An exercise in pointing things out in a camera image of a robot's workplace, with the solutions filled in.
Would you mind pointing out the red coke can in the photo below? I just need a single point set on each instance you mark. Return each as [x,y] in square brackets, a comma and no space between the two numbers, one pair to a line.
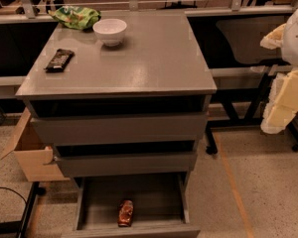
[125,213]

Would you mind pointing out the black metal table frame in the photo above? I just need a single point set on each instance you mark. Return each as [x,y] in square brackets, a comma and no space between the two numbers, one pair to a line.
[241,93]

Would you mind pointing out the green chip bag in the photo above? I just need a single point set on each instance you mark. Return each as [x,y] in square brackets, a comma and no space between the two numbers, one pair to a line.
[75,17]

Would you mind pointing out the grey open bottom drawer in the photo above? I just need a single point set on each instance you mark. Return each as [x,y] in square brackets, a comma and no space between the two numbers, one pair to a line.
[160,208]

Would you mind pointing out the grey top drawer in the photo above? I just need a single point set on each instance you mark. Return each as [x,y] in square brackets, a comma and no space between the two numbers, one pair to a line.
[120,129]

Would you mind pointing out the metal railing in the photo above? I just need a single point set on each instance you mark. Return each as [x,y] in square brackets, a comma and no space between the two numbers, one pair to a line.
[132,0]

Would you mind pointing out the dark chocolate bar wrapper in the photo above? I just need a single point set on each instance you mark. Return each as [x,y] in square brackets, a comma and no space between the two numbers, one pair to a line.
[59,61]

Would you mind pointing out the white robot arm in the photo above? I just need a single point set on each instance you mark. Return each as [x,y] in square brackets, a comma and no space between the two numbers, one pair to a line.
[289,48]

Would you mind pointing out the brown cardboard box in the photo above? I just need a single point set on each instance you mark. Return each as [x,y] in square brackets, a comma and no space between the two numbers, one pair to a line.
[34,158]

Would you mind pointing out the grey middle drawer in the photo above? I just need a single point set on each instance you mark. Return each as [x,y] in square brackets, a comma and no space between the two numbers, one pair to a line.
[125,159]

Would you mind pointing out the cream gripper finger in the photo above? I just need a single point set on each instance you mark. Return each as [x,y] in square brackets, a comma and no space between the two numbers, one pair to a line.
[274,39]
[282,106]

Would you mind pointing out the white ceramic bowl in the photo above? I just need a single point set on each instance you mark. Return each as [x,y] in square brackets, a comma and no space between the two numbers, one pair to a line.
[110,31]

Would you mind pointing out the grey drawer cabinet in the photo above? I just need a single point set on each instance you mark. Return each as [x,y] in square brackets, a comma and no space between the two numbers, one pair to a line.
[158,69]

